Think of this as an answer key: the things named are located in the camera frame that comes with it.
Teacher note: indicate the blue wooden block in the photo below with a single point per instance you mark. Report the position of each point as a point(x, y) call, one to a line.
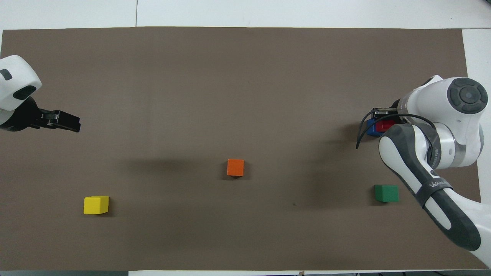
point(371, 129)

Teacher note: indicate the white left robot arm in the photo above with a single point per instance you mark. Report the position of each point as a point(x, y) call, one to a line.
point(15, 76)

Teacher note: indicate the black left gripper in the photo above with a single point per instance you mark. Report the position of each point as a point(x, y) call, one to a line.
point(27, 117)

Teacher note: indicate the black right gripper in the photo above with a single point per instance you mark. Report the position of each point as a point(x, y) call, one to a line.
point(385, 114)

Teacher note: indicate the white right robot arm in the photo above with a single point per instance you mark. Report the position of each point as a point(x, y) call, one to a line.
point(452, 126)

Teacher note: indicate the green wooden block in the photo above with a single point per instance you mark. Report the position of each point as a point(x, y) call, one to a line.
point(386, 193)

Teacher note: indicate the yellow wooden block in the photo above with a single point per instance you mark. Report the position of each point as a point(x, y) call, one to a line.
point(96, 204)

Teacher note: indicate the red wooden block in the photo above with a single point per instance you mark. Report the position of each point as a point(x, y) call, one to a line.
point(385, 126)

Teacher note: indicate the brown table mat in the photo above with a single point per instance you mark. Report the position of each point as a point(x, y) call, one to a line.
point(245, 88)

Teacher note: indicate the orange wooden block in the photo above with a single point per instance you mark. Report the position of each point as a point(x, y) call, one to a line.
point(235, 167)

